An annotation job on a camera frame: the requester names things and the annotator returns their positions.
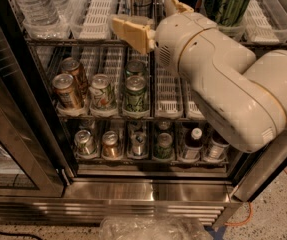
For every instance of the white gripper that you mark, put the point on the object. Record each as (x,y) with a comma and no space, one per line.
(178,39)

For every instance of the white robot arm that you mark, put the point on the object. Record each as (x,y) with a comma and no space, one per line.
(243,97)

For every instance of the green can rear middle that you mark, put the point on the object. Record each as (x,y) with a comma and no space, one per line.
(135,67)

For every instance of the tall green can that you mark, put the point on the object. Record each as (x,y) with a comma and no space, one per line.
(228,13)

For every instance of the green can front middle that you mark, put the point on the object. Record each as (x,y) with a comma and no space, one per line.
(136,94)

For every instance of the white green patterned can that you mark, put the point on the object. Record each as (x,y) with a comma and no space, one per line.
(102,92)

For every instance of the gold can rear left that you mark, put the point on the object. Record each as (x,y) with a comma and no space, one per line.
(76,69)

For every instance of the gold can front left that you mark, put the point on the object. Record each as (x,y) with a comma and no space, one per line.
(67,91)

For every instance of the small green can bottom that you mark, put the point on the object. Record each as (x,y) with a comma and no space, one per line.
(164,146)

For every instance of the small gold can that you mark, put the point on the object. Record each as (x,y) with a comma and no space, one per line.
(110,141)

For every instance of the stainless steel display fridge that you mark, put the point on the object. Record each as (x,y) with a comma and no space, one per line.
(96,186)

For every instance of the small green silver can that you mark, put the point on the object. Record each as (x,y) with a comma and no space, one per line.
(85,143)

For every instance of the left glass fridge door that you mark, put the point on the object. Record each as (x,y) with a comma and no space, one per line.
(30,158)

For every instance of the clear water bottle front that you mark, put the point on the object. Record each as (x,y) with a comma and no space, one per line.
(39,12)

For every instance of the brown bottle white cap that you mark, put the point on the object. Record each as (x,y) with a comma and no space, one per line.
(192,144)

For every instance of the brown bottle right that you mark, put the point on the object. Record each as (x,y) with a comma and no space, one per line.
(216,147)

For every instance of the clear plastic bag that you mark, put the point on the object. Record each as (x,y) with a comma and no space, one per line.
(152,228)

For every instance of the blue tape on floor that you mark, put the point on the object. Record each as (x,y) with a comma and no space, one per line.
(217,233)

